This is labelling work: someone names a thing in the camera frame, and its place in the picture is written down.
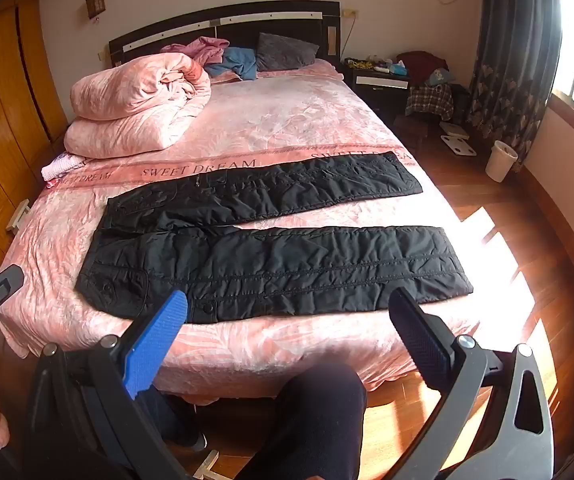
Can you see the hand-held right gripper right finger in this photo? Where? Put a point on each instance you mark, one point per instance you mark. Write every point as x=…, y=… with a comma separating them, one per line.
x=419, y=335

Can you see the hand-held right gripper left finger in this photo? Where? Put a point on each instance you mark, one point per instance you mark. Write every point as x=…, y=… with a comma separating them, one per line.
x=157, y=345

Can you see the black puffer jacket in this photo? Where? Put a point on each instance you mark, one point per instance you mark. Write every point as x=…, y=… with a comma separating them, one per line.
x=267, y=265

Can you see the person's leg in dark trousers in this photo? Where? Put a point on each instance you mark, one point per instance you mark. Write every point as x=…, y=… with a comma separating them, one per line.
x=167, y=412
x=307, y=420

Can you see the dark shoe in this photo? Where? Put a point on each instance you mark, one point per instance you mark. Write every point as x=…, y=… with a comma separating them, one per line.
x=194, y=441

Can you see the white pink small cloth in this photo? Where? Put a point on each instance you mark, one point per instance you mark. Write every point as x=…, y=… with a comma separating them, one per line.
x=62, y=166

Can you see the white waste bin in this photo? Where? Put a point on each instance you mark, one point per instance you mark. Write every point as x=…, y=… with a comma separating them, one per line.
x=499, y=162

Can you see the white bathroom scale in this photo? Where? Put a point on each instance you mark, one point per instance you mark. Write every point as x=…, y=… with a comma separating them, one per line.
x=453, y=128
x=458, y=145

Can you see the pink pillow back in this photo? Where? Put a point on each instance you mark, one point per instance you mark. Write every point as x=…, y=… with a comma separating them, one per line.
x=132, y=100

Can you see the plaid cloth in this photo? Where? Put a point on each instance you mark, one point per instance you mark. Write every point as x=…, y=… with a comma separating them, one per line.
x=429, y=102

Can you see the dark nightstand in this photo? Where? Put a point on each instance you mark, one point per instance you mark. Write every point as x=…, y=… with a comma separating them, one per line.
x=382, y=92

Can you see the bed with pink sheet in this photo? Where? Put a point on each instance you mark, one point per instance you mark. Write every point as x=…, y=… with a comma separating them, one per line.
x=292, y=120

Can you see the light blue cap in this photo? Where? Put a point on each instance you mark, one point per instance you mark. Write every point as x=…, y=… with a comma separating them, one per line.
x=439, y=77

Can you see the teal tissue pack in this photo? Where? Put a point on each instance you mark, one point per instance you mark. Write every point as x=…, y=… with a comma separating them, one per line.
x=398, y=67

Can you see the dark red garment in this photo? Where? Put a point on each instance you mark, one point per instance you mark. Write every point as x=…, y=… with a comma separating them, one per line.
x=419, y=62

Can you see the yellow patterned item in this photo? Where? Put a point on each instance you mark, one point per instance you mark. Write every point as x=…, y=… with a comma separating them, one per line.
x=359, y=64

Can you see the dark patterned curtain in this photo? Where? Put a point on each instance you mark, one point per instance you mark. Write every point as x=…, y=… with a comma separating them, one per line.
x=512, y=60

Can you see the blue garment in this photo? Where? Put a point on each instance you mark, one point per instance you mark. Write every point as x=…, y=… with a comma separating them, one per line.
x=239, y=62

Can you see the pink garment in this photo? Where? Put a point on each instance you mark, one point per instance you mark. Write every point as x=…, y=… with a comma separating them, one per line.
x=202, y=47

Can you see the grey pillow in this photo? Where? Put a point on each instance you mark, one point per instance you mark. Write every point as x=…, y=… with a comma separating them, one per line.
x=284, y=52

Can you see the dark wooden headboard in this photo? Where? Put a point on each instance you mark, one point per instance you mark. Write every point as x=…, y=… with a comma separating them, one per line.
x=247, y=30

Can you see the white bracket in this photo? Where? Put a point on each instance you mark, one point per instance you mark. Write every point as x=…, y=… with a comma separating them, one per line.
x=206, y=467
x=17, y=215

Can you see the wall lamp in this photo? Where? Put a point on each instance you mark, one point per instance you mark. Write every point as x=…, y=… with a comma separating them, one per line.
x=95, y=4

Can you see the wall socket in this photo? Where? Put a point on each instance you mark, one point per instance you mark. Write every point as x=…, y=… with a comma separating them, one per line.
x=350, y=11

